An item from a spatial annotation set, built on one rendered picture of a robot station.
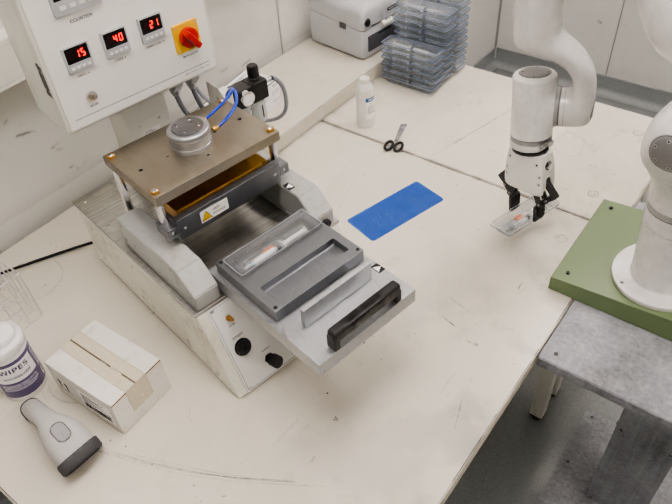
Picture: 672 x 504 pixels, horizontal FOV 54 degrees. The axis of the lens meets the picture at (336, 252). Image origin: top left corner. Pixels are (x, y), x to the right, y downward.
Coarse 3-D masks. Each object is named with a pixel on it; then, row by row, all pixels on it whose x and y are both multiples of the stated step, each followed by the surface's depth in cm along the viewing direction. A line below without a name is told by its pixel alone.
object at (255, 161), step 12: (252, 156) 125; (228, 168) 122; (240, 168) 122; (252, 168) 122; (216, 180) 120; (228, 180) 120; (192, 192) 118; (204, 192) 117; (168, 204) 116; (180, 204) 115; (192, 204) 116; (168, 216) 119
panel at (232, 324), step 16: (224, 304) 117; (224, 320) 117; (240, 320) 119; (224, 336) 117; (240, 336) 119; (256, 336) 121; (272, 336) 124; (256, 352) 122; (272, 352) 124; (288, 352) 126; (240, 368) 120; (256, 368) 122; (272, 368) 125; (256, 384) 123
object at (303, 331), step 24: (360, 264) 114; (336, 288) 105; (360, 288) 110; (408, 288) 110; (264, 312) 108; (312, 312) 104; (336, 312) 107; (384, 312) 106; (288, 336) 104; (312, 336) 103; (360, 336) 104; (312, 360) 100; (336, 360) 102
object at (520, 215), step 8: (528, 200) 149; (512, 208) 147; (520, 208) 147; (528, 208) 147; (504, 216) 145; (512, 216) 145; (520, 216) 145; (528, 216) 145; (496, 224) 143; (504, 224) 143; (512, 224) 143; (520, 224) 143; (512, 232) 141
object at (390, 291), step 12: (384, 288) 105; (396, 288) 105; (372, 300) 103; (384, 300) 104; (396, 300) 107; (360, 312) 101; (372, 312) 103; (336, 324) 100; (348, 324) 100; (360, 324) 102; (336, 336) 99; (336, 348) 100
